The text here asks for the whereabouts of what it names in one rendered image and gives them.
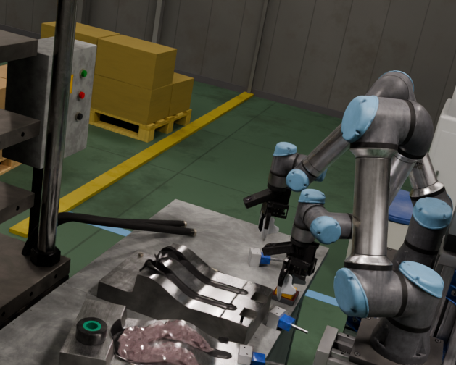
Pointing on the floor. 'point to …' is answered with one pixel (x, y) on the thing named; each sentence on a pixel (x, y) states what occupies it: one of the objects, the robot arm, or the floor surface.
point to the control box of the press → (82, 90)
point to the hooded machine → (454, 135)
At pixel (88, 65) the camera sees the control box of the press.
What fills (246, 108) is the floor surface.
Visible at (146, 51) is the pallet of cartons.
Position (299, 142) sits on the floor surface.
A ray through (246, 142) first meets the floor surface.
